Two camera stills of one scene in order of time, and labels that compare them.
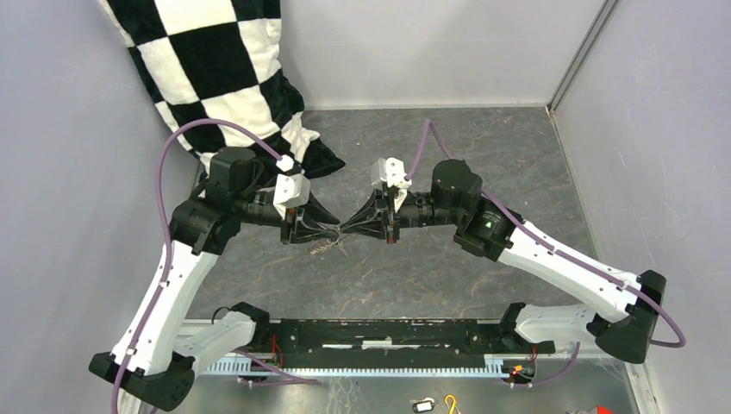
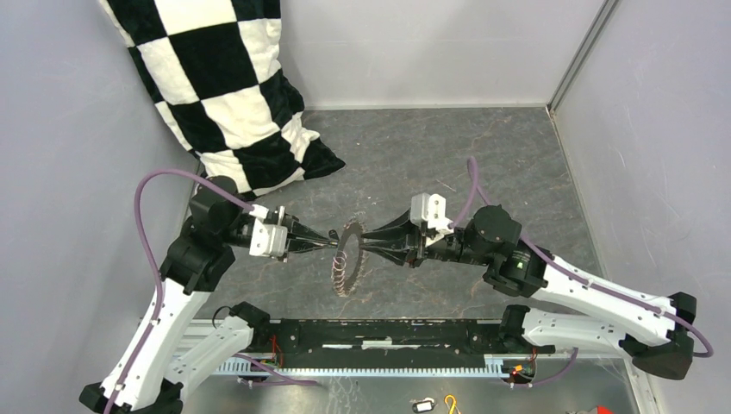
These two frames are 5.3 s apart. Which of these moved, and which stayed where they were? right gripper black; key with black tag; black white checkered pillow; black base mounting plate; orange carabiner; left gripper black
Moved: left gripper black; right gripper black
Stayed: black white checkered pillow; key with black tag; black base mounting plate; orange carabiner
